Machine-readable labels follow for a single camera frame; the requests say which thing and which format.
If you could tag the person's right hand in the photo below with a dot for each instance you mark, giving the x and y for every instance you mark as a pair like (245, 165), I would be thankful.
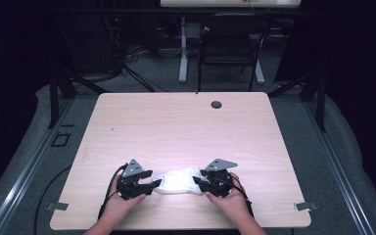
(231, 205)

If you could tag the person's left hand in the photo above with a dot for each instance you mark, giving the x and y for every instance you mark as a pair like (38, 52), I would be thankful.
(120, 209)

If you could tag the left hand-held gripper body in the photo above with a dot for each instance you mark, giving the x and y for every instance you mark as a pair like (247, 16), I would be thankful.
(129, 186)

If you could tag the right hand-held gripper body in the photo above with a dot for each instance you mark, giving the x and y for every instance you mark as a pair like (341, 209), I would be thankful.
(221, 182)

